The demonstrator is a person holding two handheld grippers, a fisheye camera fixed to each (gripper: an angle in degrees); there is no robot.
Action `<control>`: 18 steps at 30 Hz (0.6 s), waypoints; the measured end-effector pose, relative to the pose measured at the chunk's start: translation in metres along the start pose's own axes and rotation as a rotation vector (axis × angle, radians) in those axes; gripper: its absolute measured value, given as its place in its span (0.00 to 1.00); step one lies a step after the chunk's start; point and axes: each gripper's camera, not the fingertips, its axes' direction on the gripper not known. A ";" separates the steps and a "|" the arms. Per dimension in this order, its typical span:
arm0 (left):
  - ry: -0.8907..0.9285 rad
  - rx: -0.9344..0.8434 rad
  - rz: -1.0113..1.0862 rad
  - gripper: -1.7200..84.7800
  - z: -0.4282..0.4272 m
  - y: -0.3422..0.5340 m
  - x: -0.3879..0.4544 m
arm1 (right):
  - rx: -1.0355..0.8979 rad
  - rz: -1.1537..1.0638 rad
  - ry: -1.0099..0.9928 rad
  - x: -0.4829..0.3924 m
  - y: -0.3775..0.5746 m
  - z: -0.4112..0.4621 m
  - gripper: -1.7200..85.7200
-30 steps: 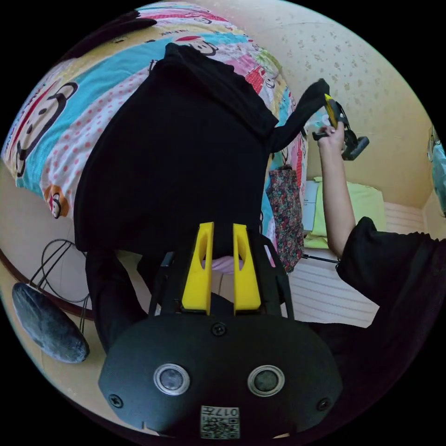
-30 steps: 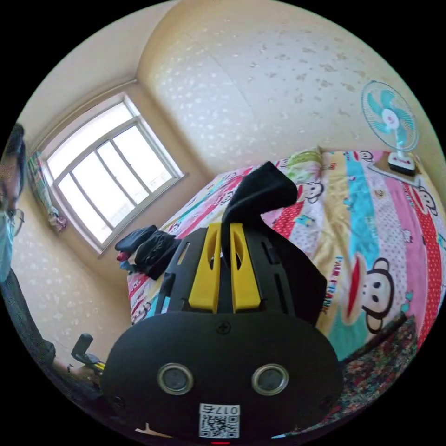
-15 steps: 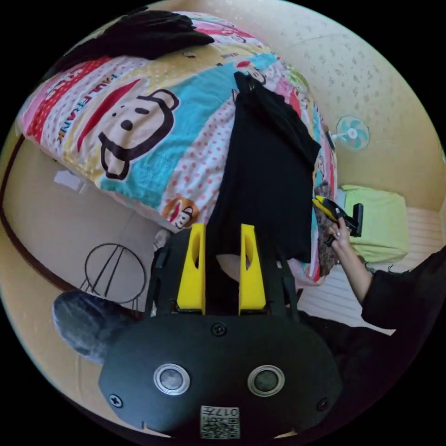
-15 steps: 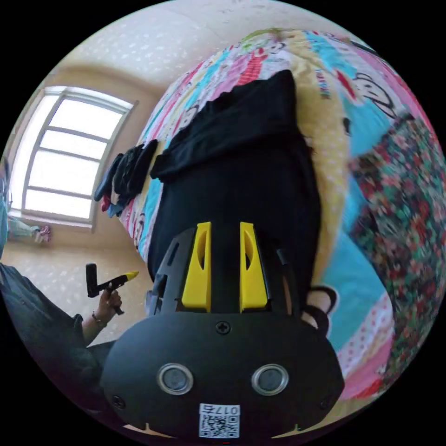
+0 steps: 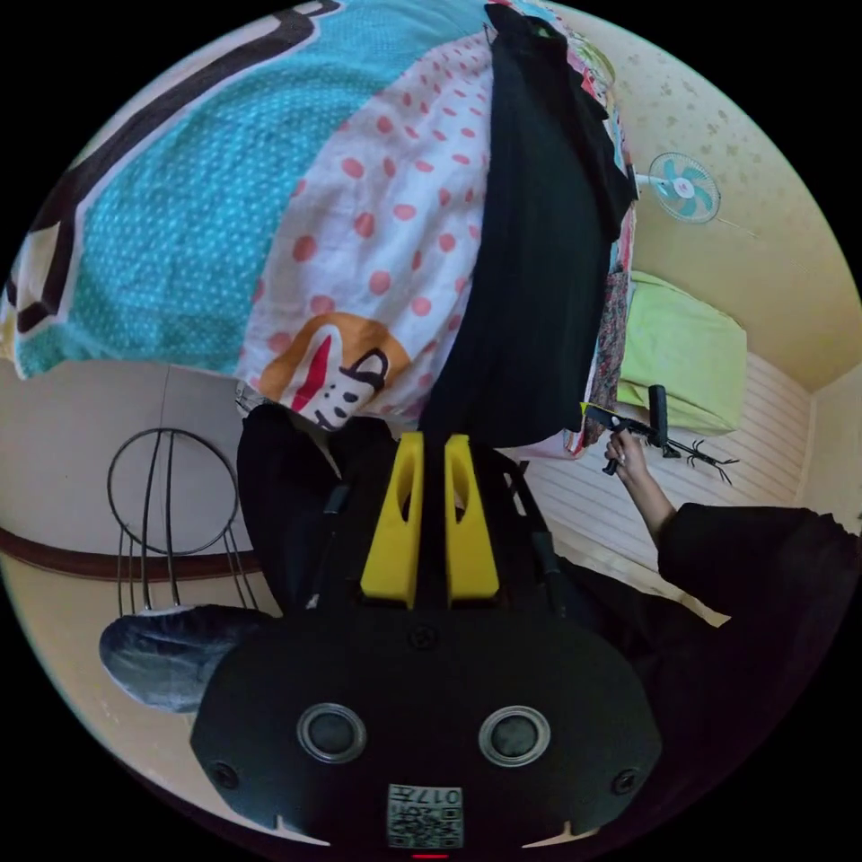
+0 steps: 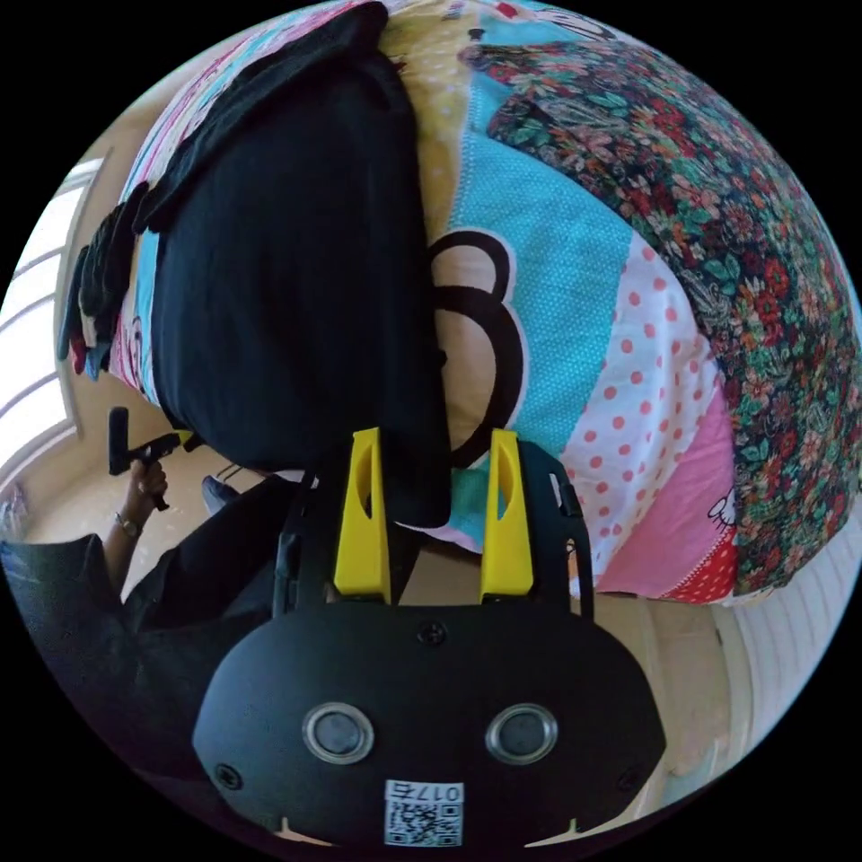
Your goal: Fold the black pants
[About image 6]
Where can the person's left hand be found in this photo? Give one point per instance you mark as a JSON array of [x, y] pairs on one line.
[[149, 483]]

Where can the person's body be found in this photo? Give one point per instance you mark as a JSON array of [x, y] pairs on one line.
[[135, 619]]

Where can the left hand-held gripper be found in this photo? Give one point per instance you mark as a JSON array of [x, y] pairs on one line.
[[151, 452]]

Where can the bed with printed cartoon sheet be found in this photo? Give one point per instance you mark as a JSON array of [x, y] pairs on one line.
[[572, 283]]

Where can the black pants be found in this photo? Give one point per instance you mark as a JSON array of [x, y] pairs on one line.
[[289, 303]]

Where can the pile of clothes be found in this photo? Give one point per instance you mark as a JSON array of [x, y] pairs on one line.
[[101, 289]]

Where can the person's left forearm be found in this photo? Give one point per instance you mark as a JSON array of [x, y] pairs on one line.
[[125, 532]]

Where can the window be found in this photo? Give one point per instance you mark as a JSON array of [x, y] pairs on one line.
[[40, 303]]

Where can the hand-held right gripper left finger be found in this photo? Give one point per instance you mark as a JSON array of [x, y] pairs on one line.
[[362, 539]]

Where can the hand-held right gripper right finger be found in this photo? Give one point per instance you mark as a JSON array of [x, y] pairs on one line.
[[510, 545]]

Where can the floral folded blanket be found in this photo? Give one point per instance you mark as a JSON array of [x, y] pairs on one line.
[[754, 269]]

